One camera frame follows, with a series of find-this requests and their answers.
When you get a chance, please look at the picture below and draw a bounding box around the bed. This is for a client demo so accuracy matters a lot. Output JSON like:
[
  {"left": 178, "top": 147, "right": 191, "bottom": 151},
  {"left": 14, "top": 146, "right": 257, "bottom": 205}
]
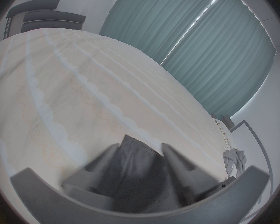
[{"left": 0, "top": 28, "right": 274, "bottom": 195}]

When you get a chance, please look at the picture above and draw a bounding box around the black T-shirt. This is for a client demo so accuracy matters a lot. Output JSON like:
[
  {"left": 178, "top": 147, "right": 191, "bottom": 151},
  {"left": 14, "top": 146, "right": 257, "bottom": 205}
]
[{"left": 93, "top": 134, "right": 187, "bottom": 214}]

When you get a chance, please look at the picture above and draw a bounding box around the white printed pillow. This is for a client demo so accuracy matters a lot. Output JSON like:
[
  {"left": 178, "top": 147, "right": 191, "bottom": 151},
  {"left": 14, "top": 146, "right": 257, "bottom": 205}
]
[{"left": 213, "top": 118, "right": 236, "bottom": 152}]

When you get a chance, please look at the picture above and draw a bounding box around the pile of clothes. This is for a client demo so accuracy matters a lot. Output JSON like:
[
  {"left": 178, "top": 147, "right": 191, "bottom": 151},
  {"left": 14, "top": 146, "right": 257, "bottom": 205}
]
[{"left": 222, "top": 148, "right": 248, "bottom": 177}]

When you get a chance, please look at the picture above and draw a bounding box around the blue-green curtain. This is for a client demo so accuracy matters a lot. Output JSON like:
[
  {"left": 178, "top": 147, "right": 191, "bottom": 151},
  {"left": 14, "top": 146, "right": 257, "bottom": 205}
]
[
  {"left": 99, "top": 0, "right": 224, "bottom": 66},
  {"left": 161, "top": 0, "right": 277, "bottom": 117}
]

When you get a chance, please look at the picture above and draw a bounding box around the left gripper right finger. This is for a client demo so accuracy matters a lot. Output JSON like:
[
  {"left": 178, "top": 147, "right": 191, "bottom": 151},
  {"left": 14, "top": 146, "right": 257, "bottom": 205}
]
[{"left": 162, "top": 143, "right": 221, "bottom": 206}]

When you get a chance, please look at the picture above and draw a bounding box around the grey bedside table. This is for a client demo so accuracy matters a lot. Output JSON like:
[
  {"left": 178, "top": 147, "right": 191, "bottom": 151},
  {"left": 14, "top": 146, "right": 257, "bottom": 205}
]
[{"left": 210, "top": 113, "right": 235, "bottom": 128}]

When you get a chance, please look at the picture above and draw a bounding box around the black chest of drawers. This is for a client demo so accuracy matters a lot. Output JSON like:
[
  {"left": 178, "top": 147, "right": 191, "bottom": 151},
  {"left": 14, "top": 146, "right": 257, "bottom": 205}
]
[{"left": 21, "top": 11, "right": 86, "bottom": 33}]

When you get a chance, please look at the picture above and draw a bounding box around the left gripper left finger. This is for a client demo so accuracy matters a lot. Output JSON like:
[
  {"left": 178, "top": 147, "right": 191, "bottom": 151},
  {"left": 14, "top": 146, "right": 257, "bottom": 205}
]
[{"left": 61, "top": 143, "right": 121, "bottom": 209}]

